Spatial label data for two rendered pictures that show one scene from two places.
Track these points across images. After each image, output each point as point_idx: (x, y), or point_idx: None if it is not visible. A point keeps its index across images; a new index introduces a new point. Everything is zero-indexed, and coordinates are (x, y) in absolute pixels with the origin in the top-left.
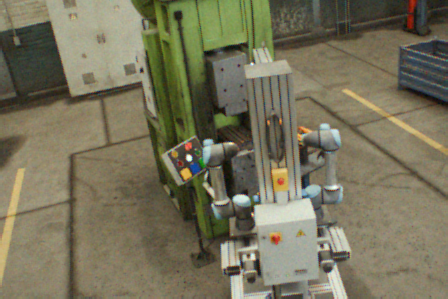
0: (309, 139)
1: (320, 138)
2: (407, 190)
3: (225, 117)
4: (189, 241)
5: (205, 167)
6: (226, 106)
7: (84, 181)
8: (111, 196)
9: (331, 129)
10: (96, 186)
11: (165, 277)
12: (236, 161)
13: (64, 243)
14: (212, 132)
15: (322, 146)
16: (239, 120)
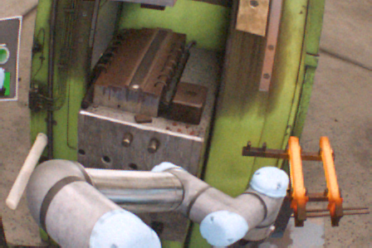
0: (27, 185)
1: (47, 211)
2: None
3: (183, 12)
4: (17, 218)
5: (0, 96)
6: None
7: (22, 32)
8: (17, 73)
9: (114, 211)
10: (22, 47)
11: None
12: (90, 128)
13: None
14: (85, 26)
15: (56, 242)
16: (220, 37)
